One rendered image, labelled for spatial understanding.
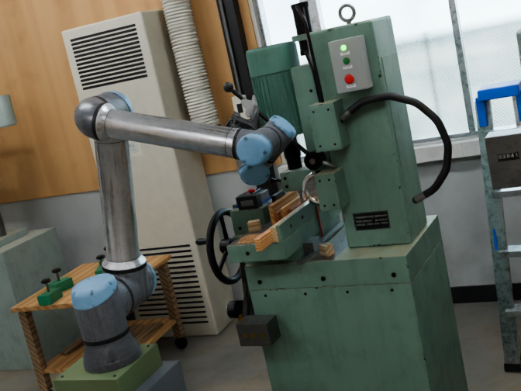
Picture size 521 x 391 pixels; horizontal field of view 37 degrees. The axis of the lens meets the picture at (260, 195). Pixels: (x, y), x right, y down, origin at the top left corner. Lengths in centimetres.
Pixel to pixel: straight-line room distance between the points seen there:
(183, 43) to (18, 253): 152
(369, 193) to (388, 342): 48
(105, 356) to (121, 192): 52
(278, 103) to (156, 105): 161
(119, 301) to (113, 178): 40
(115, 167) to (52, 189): 251
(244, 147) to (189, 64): 204
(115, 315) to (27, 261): 217
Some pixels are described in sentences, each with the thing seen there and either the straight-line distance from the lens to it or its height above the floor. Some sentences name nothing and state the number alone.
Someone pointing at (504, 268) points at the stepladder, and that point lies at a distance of 331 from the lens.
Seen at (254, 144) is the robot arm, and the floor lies 126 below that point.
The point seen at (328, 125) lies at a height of 123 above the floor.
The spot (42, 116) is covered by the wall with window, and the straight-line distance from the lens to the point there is 493.
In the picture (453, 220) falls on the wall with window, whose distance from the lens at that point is 404.
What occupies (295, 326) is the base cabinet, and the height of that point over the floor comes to 57.
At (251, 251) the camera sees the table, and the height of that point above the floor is 87.
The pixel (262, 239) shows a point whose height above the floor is 93.
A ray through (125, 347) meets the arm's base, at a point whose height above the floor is 68.
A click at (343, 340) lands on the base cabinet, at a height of 52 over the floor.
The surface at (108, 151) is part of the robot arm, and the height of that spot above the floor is 129.
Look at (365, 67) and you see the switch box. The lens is 239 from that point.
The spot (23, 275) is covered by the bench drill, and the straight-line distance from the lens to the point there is 461.
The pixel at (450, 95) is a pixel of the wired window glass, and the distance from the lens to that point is 398.
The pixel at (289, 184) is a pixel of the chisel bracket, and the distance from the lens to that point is 269.
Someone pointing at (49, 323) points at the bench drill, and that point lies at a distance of 476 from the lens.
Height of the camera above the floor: 153
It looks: 11 degrees down
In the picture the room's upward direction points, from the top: 12 degrees counter-clockwise
